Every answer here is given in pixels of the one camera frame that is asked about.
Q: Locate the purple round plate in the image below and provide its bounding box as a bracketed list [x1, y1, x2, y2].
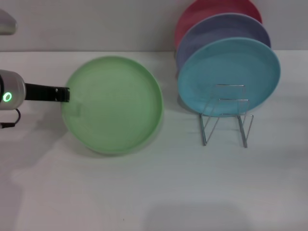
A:
[175, 13, 272, 71]

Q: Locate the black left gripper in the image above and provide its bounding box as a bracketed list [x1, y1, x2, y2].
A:
[24, 83, 71, 103]

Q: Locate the green round plate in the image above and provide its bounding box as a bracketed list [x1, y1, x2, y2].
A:
[59, 55, 164, 154]

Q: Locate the metal wire plate rack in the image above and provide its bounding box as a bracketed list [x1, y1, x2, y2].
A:
[199, 83, 255, 148]

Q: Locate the red round plate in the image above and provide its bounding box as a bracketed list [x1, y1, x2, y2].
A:
[174, 0, 263, 50]

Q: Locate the light blue round plate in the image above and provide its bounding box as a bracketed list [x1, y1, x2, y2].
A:
[177, 37, 282, 118]

